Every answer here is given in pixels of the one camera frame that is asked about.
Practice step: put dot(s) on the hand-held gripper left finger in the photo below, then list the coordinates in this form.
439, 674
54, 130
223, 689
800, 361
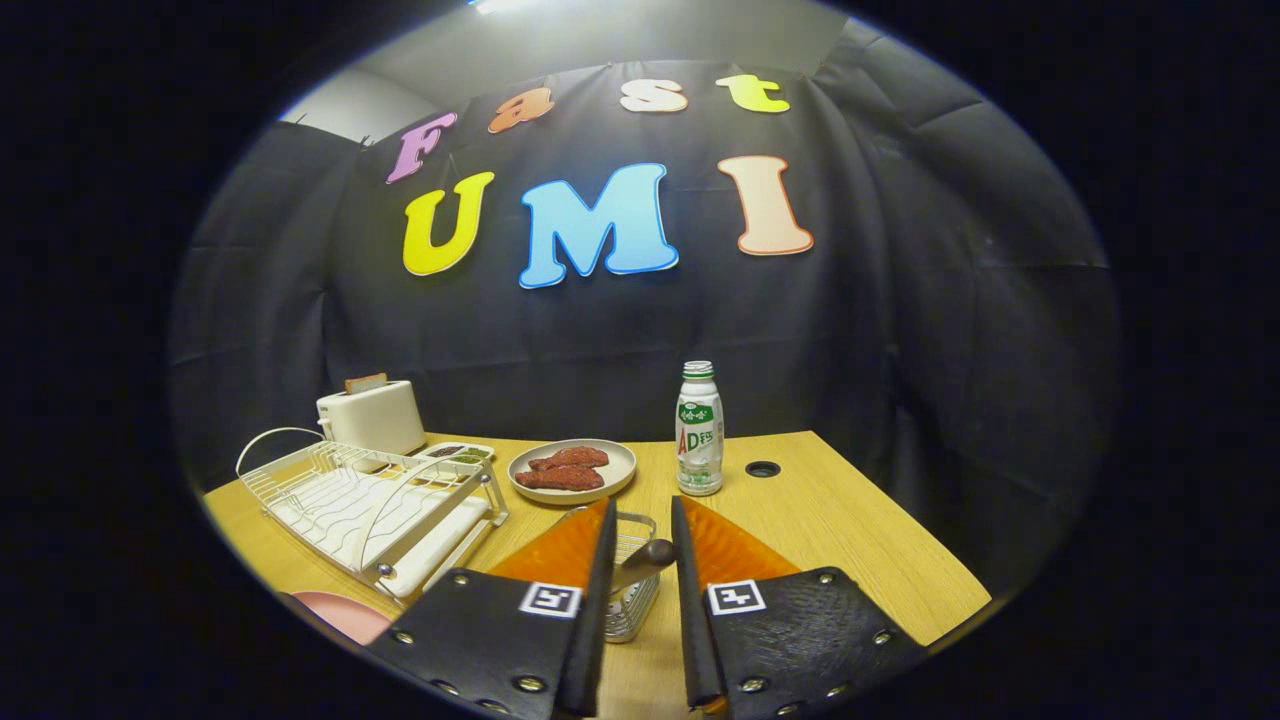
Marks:
590, 620

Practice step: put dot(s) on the brown toast slice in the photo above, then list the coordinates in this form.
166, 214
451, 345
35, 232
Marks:
366, 383

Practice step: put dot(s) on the white plastic drink bottle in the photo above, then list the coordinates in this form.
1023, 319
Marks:
699, 440

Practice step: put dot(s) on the red meat piece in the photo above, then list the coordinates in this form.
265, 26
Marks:
560, 478
575, 458

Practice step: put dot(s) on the white divided tray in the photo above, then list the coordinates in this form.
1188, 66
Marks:
455, 446

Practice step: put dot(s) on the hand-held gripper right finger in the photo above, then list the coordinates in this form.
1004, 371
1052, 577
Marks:
695, 620

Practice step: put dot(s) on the white toaster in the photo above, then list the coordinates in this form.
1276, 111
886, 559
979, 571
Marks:
375, 420

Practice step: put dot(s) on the black backdrop cloth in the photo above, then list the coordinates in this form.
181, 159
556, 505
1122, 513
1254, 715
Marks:
900, 300

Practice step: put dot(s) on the beige plate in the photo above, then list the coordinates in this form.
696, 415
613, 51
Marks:
620, 470

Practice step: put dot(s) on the pile of green beans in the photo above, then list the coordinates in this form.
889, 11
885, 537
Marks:
473, 457

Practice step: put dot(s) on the pink plate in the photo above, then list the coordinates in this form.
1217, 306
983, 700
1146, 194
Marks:
345, 612

